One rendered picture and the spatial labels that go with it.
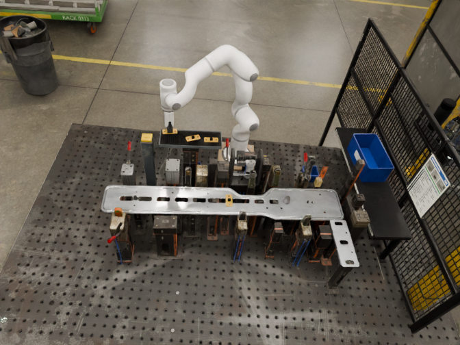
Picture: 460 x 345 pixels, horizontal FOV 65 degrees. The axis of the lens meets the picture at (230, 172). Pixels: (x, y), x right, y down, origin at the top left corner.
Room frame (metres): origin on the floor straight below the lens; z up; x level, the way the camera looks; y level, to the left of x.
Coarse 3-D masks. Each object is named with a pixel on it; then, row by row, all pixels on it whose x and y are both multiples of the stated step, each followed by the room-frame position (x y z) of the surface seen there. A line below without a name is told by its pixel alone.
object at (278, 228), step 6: (276, 222) 1.15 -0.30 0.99; (276, 228) 1.11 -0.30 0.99; (282, 228) 1.12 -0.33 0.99; (270, 234) 1.13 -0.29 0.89; (276, 234) 1.08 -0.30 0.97; (270, 240) 1.12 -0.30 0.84; (276, 240) 1.08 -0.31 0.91; (264, 246) 1.16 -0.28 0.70; (270, 246) 1.09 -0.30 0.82; (264, 252) 1.12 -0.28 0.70; (270, 252) 1.09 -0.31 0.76
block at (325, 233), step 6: (318, 228) 1.17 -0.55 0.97; (324, 228) 1.17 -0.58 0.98; (318, 234) 1.14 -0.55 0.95; (324, 234) 1.13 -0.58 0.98; (330, 234) 1.13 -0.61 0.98; (318, 240) 1.11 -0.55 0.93; (324, 240) 1.10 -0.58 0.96; (330, 240) 1.10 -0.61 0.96; (312, 246) 1.15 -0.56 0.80; (318, 246) 1.10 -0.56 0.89; (324, 246) 1.10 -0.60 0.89; (306, 252) 1.16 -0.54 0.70; (312, 252) 1.11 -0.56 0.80; (318, 252) 1.11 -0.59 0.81; (312, 258) 1.10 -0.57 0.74; (318, 258) 1.11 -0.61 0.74
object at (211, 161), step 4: (212, 160) 1.45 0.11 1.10; (216, 160) 1.45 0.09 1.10; (212, 164) 1.42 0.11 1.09; (216, 164) 1.42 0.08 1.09; (212, 168) 1.42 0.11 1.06; (216, 168) 1.42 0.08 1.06; (212, 172) 1.42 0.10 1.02; (208, 176) 1.45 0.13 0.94; (212, 176) 1.42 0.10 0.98; (208, 180) 1.42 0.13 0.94; (212, 180) 1.42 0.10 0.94; (208, 184) 1.42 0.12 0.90; (212, 184) 1.42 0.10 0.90; (208, 200) 1.42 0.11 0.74
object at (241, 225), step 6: (240, 222) 1.08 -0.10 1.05; (246, 222) 1.08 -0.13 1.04; (234, 228) 1.11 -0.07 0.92; (240, 228) 1.04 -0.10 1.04; (246, 228) 1.05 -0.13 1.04; (234, 234) 1.11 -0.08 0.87; (240, 234) 1.04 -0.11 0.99; (234, 240) 1.08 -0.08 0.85; (240, 240) 1.05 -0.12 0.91; (234, 246) 1.05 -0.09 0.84; (240, 246) 1.05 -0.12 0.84; (234, 252) 1.04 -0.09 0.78; (240, 252) 1.04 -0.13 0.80; (234, 258) 1.03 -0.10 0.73; (240, 258) 1.05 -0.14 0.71
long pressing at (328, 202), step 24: (120, 192) 1.19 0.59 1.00; (144, 192) 1.21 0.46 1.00; (168, 192) 1.24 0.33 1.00; (192, 192) 1.26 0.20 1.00; (216, 192) 1.29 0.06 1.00; (288, 192) 1.37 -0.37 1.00; (312, 192) 1.40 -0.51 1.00; (336, 192) 1.43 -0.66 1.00; (288, 216) 1.20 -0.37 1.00; (312, 216) 1.22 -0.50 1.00; (336, 216) 1.25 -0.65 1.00
